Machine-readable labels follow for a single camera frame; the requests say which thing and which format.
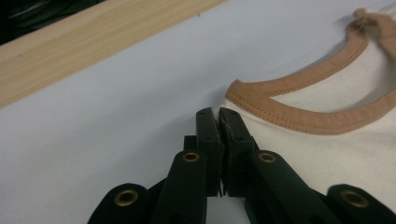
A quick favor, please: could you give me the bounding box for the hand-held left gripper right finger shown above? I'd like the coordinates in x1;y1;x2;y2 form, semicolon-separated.
219;106;260;198

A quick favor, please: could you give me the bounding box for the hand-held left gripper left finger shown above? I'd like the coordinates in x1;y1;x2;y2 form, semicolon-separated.
195;106;224;198

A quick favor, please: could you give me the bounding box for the cream baby bodysuit brown trim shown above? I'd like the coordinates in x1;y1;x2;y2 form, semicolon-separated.
223;7;396;216

